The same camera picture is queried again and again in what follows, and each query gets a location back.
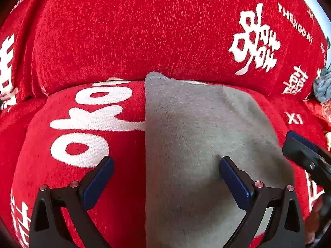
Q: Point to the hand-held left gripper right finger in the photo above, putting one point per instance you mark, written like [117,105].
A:
[234,183]

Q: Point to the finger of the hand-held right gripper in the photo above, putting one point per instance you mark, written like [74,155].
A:
[302,155]

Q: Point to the grey knit garment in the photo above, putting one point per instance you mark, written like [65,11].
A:
[191,134]

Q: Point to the person's right hand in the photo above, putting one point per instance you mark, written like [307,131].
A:
[314,219]

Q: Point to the red printed sofa cover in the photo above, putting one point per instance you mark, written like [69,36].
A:
[129,31]

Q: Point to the grey blue cloth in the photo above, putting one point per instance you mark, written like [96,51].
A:
[323,85]

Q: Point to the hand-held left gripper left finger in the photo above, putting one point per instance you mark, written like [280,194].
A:
[99,183]

